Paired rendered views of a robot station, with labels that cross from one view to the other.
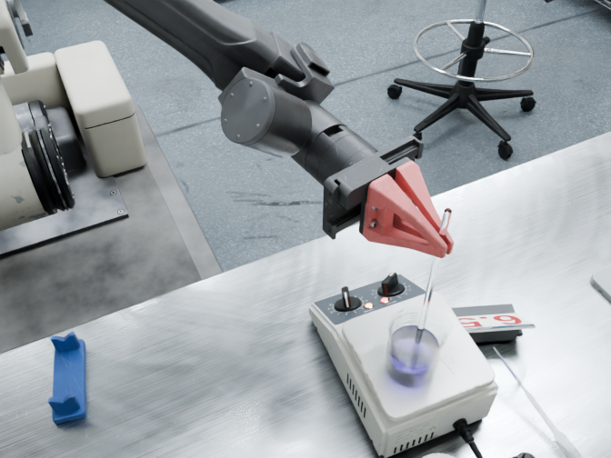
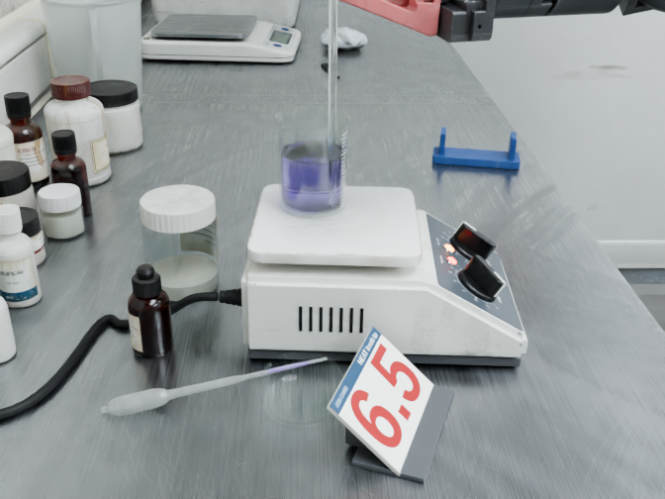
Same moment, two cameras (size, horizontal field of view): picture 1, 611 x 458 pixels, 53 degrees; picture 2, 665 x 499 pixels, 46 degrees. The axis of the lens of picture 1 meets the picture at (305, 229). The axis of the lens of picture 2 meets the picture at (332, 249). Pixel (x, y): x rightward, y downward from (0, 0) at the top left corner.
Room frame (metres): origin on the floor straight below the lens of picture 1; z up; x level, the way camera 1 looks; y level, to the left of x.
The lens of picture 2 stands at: (0.54, -0.60, 1.08)
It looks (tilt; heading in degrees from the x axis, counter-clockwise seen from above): 28 degrees down; 112
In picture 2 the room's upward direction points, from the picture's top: 1 degrees clockwise
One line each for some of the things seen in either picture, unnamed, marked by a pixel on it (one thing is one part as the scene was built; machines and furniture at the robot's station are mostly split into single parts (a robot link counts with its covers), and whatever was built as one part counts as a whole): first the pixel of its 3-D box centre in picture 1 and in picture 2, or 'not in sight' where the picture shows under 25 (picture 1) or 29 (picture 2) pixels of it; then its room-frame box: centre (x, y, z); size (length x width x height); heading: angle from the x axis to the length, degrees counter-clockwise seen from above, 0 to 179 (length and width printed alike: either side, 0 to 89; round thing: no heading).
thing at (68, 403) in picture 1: (65, 373); (477, 148); (0.36, 0.27, 0.77); 0.10 x 0.03 x 0.04; 14
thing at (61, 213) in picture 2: not in sight; (61, 212); (0.05, -0.08, 0.77); 0.04 x 0.04 x 0.04
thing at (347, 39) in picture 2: not in sight; (343, 38); (0.01, 0.72, 0.77); 0.08 x 0.08 x 0.04; 20
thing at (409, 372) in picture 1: (416, 349); (312, 161); (0.32, -0.10, 0.87); 0.06 x 0.05 x 0.08; 100
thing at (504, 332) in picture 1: (485, 318); (395, 399); (0.42, -0.21, 0.77); 0.09 x 0.06 x 0.04; 94
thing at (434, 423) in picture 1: (399, 354); (369, 274); (0.36, -0.10, 0.79); 0.22 x 0.13 x 0.08; 21
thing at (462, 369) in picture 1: (415, 352); (335, 222); (0.34, -0.11, 0.83); 0.12 x 0.12 x 0.01; 21
